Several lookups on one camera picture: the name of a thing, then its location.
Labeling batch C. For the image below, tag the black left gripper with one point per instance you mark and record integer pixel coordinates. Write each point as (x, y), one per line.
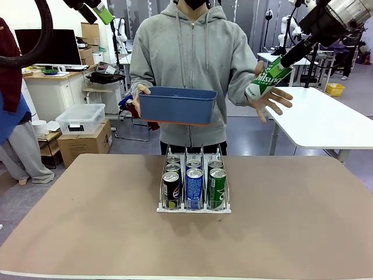
(81, 3)

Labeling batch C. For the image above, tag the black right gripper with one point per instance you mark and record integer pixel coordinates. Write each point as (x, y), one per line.
(323, 26)

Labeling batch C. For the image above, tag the green Chilsung cider can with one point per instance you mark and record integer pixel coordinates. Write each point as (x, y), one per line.
(262, 84)
(217, 189)
(215, 164)

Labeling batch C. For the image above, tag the blue plastic bin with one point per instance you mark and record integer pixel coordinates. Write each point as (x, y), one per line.
(177, 106)

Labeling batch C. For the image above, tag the right forearm grey sleeve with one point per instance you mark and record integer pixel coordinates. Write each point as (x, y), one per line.
(135, 80)

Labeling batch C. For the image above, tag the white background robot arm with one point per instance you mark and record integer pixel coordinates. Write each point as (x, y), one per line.
(121, 30)
(284, 32)

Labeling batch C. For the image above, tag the left forearm grey sleeve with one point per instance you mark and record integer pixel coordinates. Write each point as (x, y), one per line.
(239, 93)

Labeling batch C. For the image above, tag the person's left hand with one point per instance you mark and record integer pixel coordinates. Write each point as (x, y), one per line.
(272, 103)

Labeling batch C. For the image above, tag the person's right hand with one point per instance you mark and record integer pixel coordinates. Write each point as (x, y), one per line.
(136, 103)

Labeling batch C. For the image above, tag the white background table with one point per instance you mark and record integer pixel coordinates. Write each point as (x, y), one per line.
(300, 65)

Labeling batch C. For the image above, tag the large brown cardboard box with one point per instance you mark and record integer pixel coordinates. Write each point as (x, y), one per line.
(90, 33)

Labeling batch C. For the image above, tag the black tripod stand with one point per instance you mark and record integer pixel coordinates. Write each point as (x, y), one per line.
(310, 76)

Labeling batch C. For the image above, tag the small brown cardboard box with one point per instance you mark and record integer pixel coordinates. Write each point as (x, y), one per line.
(87, 55)

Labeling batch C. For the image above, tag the black computer monitor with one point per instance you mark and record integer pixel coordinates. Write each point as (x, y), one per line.
(64, 46)

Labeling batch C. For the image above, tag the person in dark clothes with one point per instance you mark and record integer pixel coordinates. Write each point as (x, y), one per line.
(348, 58)

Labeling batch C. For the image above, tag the yellow plastic crate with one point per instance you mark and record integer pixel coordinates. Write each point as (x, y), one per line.
(335, 90)

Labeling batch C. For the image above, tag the white table with cap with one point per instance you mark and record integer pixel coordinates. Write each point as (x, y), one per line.
(125, 59)

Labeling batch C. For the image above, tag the large white table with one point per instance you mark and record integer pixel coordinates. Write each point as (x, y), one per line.
(314, 116)

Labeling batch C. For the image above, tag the green bowl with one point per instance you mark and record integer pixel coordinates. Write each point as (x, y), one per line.
(50, 71)

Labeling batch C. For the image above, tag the white desk cabinet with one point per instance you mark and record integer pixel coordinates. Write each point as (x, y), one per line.
(52, 90)

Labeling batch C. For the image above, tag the red black jacket pile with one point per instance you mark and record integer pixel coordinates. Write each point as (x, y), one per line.
(128, 106)

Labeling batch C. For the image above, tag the clear plastic storage box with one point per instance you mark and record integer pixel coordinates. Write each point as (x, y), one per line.
(81, 116)

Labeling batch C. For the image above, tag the person in grey hoodie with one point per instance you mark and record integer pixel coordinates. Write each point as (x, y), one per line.
(192, 52)

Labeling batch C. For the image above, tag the person in maroon sweater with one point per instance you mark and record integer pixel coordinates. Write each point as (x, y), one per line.
(10, 76)

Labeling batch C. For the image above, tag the brown cardboard shipping box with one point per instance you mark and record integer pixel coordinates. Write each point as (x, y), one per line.
(84, 148)

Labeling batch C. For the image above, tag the blue Pocari Sweat can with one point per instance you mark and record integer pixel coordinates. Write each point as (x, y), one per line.
(194, 189)
(193, 164)

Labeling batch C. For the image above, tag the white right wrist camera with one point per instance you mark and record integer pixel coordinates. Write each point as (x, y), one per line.
(303, 3)

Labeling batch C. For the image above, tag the black metal chair frame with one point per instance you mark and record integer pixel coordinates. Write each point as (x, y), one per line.
(132, 137)

